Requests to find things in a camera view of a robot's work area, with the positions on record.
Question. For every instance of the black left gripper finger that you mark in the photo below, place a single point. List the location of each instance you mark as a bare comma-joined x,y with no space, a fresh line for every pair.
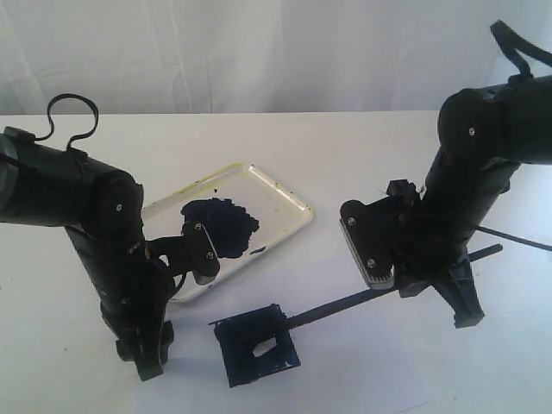
152,355

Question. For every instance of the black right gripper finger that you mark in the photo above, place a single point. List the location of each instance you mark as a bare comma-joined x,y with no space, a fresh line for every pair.
457,288

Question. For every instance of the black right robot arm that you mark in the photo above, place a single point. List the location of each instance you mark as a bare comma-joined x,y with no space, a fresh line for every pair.
485,135

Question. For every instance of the white paint tray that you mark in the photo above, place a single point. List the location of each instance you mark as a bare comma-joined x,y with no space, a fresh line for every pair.
245,212

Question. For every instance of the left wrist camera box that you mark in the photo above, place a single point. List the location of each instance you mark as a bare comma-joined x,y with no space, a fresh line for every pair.
190,252

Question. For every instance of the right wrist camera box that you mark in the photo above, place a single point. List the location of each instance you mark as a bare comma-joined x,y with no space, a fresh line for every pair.
372,229

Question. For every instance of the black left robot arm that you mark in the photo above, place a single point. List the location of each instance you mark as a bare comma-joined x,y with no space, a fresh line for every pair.
99,206

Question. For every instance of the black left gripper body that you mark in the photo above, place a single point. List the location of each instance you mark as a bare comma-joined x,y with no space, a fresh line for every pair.
133,297

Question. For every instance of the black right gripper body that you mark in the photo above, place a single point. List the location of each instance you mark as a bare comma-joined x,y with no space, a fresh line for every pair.
429,248

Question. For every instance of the black paintbrush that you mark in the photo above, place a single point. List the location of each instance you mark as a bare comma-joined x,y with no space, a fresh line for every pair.
285,324

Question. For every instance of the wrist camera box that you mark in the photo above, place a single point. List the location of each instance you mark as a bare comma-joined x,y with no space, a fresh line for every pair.
190,252
372,229

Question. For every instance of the white backdrop curtain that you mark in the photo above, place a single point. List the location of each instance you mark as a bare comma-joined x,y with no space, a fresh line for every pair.
255,56

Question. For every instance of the white paper with square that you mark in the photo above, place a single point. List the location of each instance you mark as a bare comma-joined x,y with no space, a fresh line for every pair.
351,362

